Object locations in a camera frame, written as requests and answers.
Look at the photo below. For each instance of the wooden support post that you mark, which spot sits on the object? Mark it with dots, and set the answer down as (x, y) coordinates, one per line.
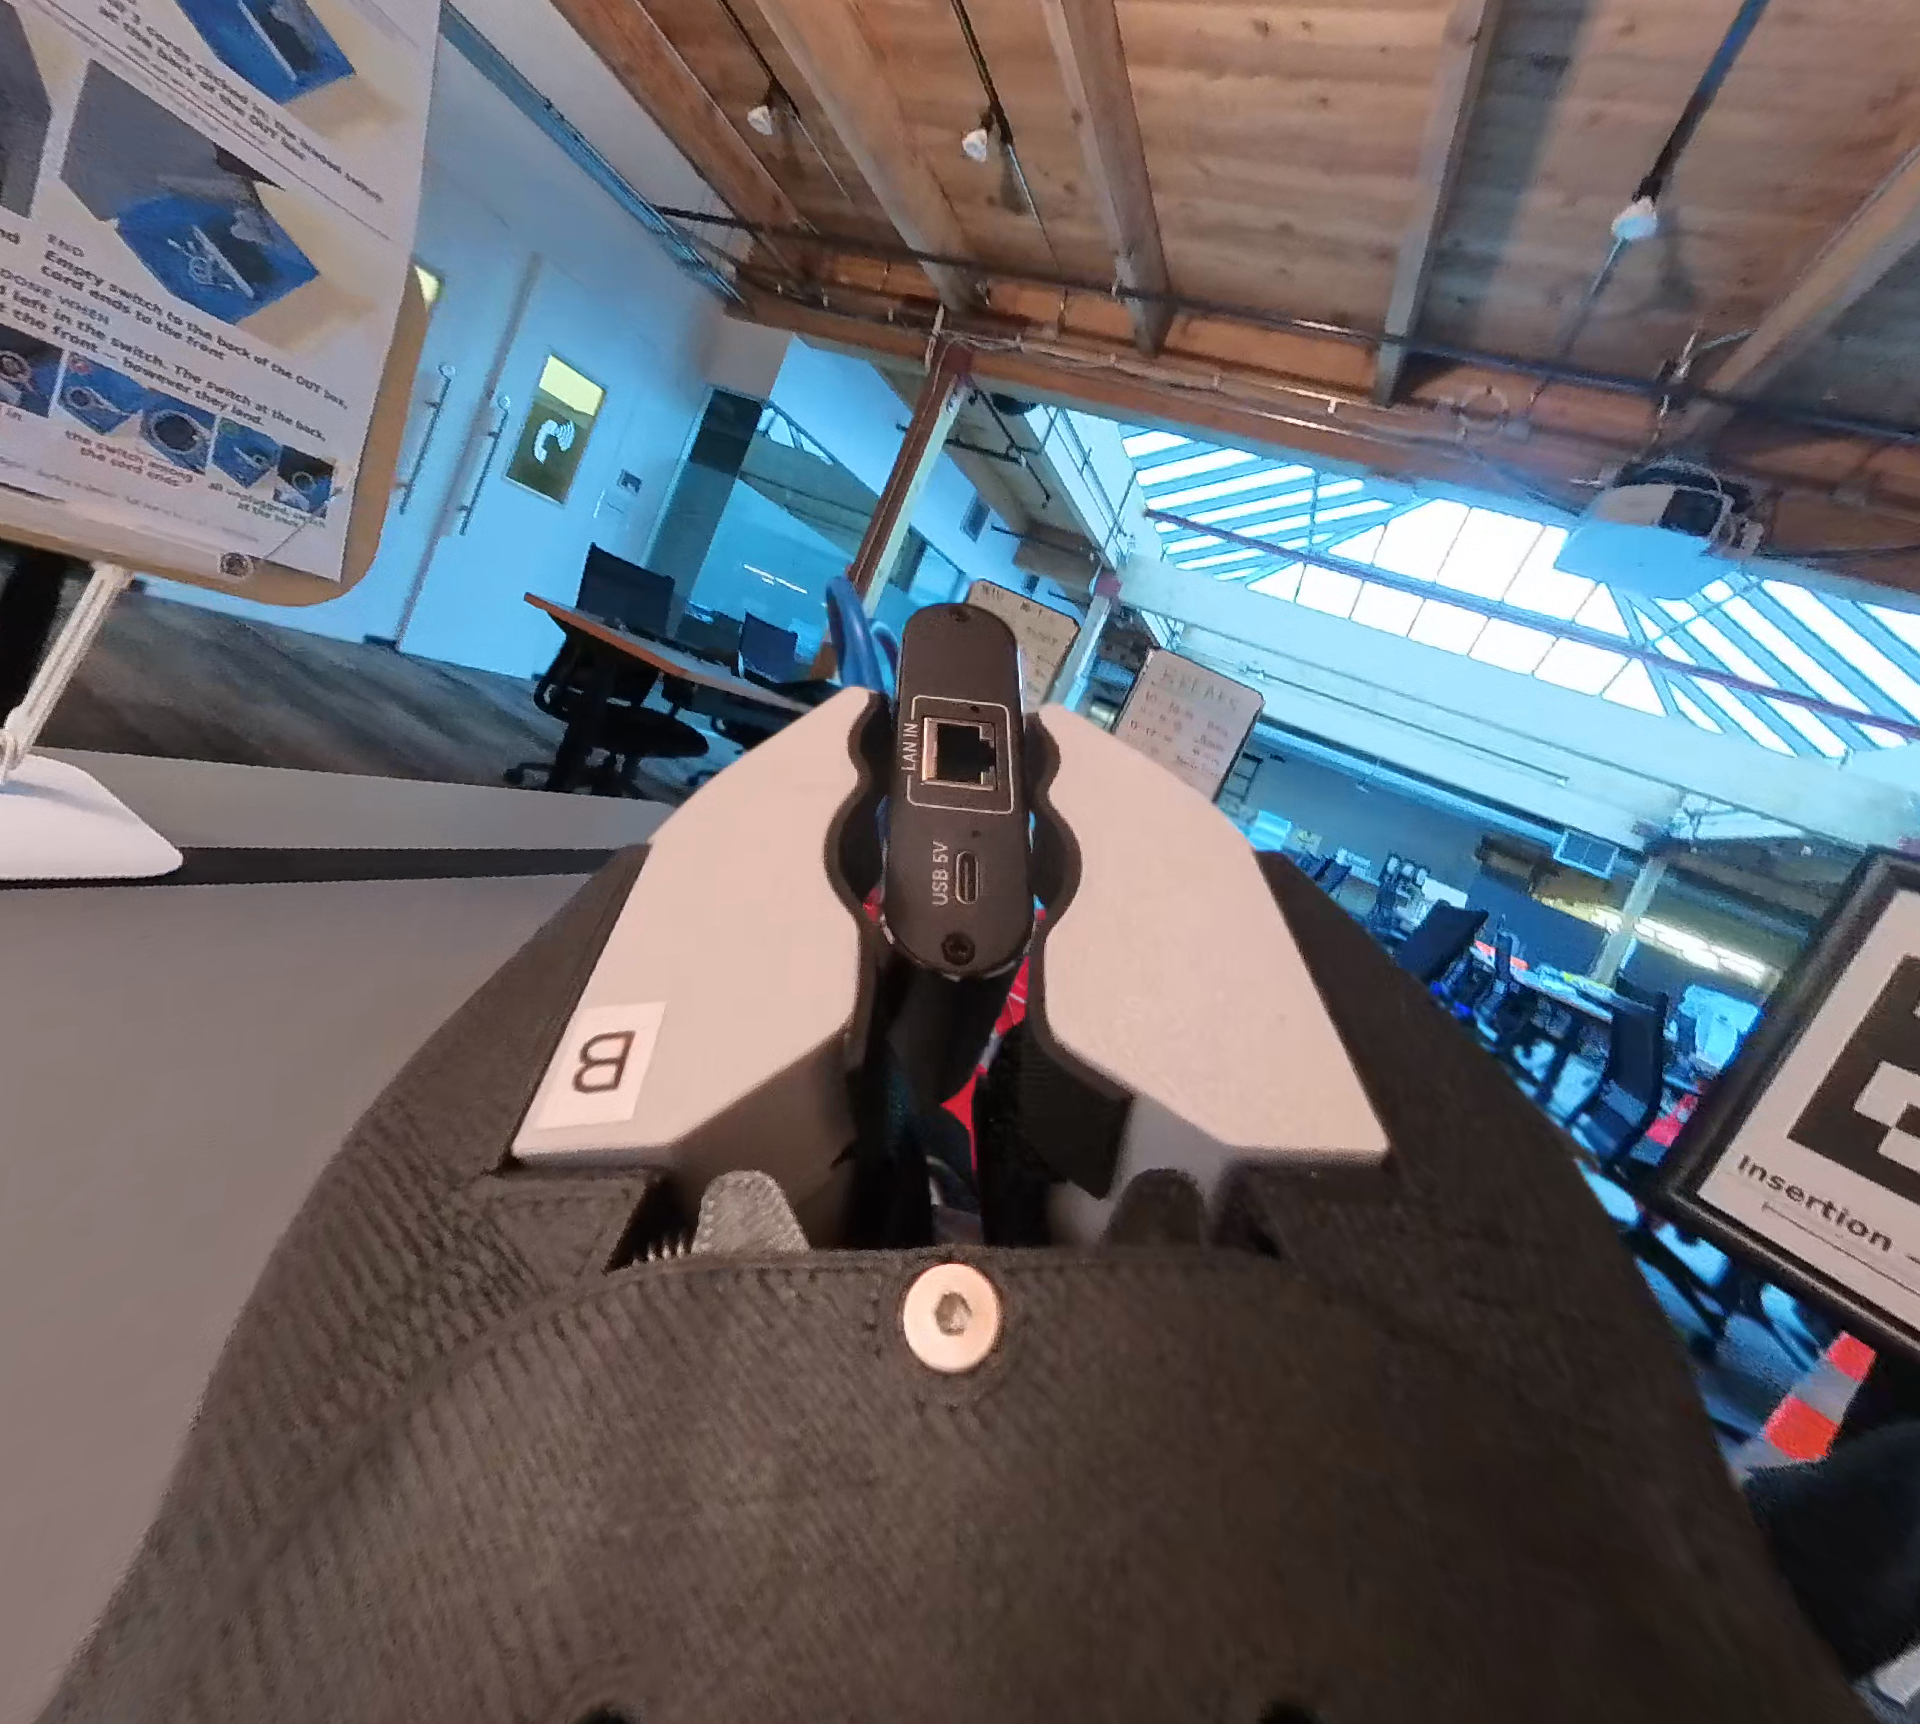
(915, 464)

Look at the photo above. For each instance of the black office chair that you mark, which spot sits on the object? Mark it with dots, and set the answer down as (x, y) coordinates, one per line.
(772, 645)
(621, 590)

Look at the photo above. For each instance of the instruction board with white stand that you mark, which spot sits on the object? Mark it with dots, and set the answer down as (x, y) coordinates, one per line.
(225, 179)

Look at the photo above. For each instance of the white ceiling projector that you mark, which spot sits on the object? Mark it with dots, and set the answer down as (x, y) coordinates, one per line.
(1648, 524)

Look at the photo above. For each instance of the yellow phone sign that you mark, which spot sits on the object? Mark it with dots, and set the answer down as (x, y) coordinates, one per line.
(554, 426)

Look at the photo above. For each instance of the handwritten list whiteboard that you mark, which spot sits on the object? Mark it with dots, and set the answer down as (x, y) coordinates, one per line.
(1056, 645)

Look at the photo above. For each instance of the handwritten breaks whiteboard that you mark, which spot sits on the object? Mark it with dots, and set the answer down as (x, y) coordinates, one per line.
(1184, 720)

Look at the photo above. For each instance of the black ethernet adapter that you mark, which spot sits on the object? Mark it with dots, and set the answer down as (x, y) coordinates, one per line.
(961, 884)

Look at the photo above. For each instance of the framed marker tag board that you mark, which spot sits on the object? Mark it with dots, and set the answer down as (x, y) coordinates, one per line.
(1846, 1094)

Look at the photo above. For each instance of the row of distant office chairs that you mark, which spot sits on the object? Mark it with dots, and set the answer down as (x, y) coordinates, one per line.
(1440, 944)

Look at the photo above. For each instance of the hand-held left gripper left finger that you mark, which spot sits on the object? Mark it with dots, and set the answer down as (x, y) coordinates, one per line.
(705, 944)

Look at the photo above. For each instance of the white track spotlight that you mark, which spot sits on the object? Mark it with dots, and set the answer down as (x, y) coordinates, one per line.
(1634, 221)
(764, 119)
(978, 142)

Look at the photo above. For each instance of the wooden office desk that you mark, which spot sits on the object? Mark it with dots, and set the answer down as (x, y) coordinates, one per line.
(631, 638)

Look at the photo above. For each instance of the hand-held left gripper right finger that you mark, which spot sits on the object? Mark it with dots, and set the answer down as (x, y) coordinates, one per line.
(1202, 975)

